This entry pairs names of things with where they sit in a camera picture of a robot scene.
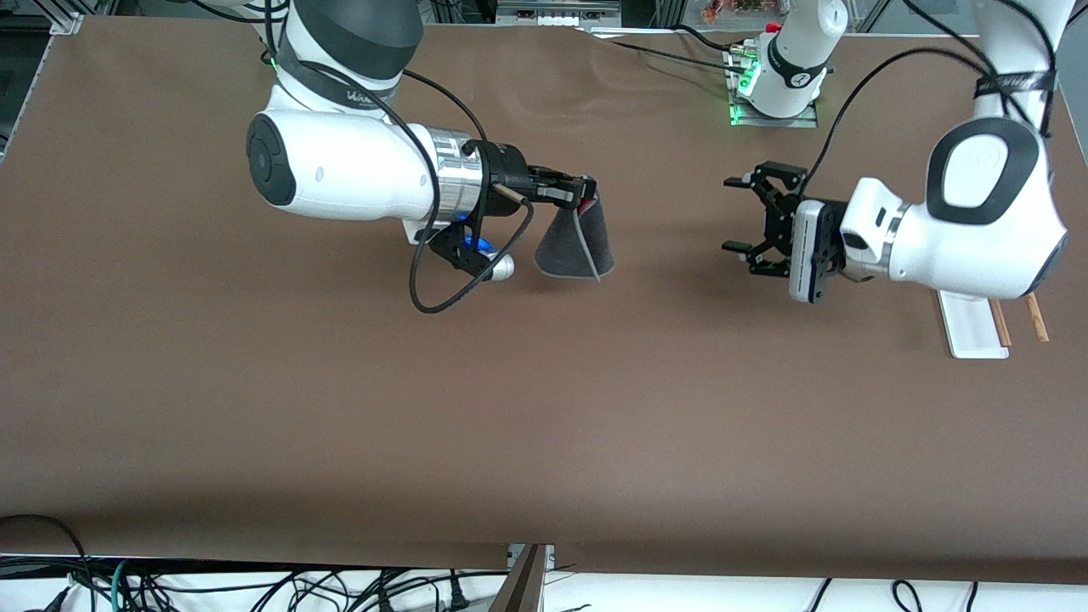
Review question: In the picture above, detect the red and grey towel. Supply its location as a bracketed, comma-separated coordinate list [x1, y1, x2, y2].
[533, 190, 615, 282]

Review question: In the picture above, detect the white rack with wooden rods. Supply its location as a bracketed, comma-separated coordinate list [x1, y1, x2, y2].
[937, 289, 1051, 360]

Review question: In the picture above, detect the white flat strip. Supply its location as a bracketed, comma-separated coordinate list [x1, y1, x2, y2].
[585, 26, 683, 40]

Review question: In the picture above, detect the grey power strip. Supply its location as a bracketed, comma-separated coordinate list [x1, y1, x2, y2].
[496, 0, 623, 27]

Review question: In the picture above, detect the orange patterned object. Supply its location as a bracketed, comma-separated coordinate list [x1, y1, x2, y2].
[700, 0, 788, 23]

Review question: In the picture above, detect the brown table cover sheet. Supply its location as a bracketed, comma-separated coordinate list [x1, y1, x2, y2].
[0, 15, 1088, 587]

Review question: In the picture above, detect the brown table leg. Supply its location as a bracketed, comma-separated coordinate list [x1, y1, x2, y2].
[488, 544, 550, 612]

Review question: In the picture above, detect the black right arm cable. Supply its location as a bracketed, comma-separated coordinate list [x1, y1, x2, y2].
[255, 0, 538, 315]

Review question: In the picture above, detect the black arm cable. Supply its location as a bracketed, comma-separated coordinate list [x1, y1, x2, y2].
[255, 0, 538, 315]
[799, 0, 1060, 193]

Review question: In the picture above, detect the short black tabletop cable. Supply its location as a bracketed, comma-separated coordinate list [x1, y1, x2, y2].
[671, 23, 751, 54]

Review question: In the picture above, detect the long black tabletop cable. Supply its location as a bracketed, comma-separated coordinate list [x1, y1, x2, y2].
[605, 37, 754, 76]

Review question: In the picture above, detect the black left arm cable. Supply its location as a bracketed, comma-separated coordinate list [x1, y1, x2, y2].
[799, 0, 1060, 193]

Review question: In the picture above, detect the silver metal bracket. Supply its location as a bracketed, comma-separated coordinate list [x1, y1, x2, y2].
[507, 543, 557, 573]

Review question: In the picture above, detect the tangle of black floor cables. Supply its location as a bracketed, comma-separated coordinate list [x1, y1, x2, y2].
[127, 566, 513, 612]

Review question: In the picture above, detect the thick black floor cable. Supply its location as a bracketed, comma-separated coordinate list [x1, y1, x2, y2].
[0, 513, 96, 612]

